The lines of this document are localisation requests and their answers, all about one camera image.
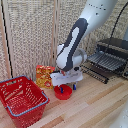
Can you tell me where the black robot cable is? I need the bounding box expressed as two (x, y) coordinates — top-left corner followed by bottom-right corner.
(105, 9), (128, 54)

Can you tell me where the grey ribbed oven tray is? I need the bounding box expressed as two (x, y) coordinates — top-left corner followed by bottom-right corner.
(86, 51), (127, 72)

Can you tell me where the orange snack bag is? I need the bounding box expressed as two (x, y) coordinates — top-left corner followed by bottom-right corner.
(35, 64), (57, 90)

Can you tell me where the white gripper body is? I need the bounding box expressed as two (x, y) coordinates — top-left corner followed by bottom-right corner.
(49, 68), (85, 89)

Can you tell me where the black toaster oven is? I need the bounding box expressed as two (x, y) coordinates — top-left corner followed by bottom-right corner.
(94, 37), (128, 80)

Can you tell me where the red plastic shopping basket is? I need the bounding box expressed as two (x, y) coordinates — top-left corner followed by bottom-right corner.
(0, 75), (50, 128)

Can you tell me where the red plastic bowl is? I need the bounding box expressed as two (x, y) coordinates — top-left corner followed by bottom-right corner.
(53, 84), (74, 101)

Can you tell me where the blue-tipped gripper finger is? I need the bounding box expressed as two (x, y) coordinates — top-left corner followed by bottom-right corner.
(72, 82), (78, 92)
(59, 85), (65, 94)

